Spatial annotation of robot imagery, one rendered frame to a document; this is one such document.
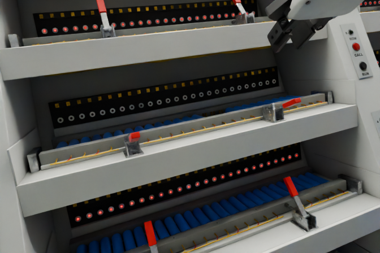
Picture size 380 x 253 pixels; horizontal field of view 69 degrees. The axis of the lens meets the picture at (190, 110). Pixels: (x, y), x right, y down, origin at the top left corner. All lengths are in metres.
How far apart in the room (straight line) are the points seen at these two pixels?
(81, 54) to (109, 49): 0.04
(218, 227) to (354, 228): 0.25
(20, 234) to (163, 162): 0.21
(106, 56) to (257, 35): 0.28
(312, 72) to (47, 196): 0.59
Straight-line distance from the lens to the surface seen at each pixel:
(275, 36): 0.41
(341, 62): 0.66
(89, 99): 0.60
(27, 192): 0.44
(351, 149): 0.68
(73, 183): 0.43
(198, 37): 0.51
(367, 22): 0.77
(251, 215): 0.56
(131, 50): 0.48
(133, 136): 0.37
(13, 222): 0.44
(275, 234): 0.55
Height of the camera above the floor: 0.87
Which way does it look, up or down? 8 degrees up
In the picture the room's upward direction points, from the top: 14 degrees counter-clockwise
